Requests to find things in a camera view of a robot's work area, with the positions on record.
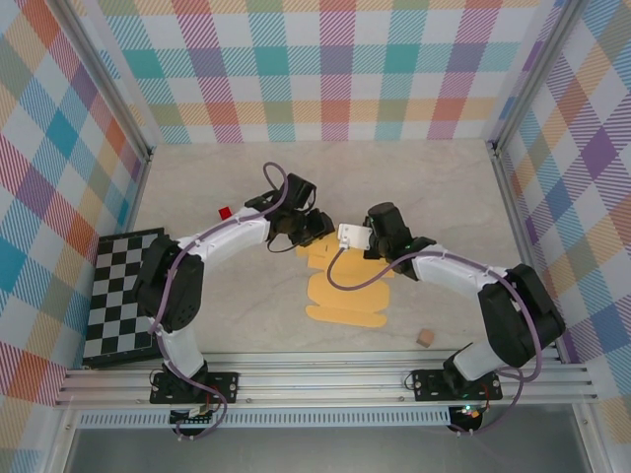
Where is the black and white chessboard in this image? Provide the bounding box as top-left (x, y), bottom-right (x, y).
top-left (81, 226), bottom-right (172, 370)

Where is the small circuit board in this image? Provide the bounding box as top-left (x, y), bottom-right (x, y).
top-left (170, 406), bottom-right (219, 427)
top-left (451, 403), bottom-right (487, 426)

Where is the aluminium frame bar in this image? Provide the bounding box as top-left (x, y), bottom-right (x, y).
top-left (490, 142), bottom-right (564, 361)

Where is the aluminium mounting rail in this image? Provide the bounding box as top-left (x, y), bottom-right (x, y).
top-left (53, 350), bottom-right (600, 408)

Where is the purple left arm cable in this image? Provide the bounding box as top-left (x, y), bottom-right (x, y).
top-left (147, 162), bottom-right (290, 442)

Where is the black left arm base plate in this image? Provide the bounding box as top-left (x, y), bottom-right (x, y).
top-left (149, 370), bottom-right (242, 406)

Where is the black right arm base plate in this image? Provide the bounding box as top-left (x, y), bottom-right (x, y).
top-left (411, 368), bottom-right (504, 403)

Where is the slotted grey cable duct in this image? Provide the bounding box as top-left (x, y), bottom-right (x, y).
top-left (76, 407), bottom-right (453, 429)

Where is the aluminium frame post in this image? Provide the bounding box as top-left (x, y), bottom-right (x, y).
top-left (51, 0), bottom-right (155, 164)
top-left (485, 0), bottom-right (591, 155)

